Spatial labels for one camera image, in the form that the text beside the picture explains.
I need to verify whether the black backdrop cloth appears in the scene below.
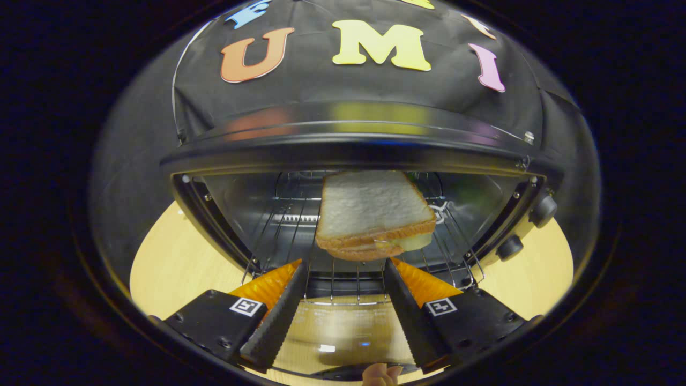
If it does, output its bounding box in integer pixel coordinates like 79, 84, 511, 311
88, 0, 601, 279

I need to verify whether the black toaster oven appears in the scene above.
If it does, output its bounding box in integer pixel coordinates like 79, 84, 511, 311
160, 101, 564, 382

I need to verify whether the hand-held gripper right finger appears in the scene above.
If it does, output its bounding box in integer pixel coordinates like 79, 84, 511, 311
383, 257, 542, 374

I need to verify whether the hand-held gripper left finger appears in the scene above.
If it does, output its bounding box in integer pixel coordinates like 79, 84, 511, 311
149, 259, 309, 373

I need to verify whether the toast sandwich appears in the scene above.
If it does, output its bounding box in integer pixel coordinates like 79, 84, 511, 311
315, 170, 437, 262

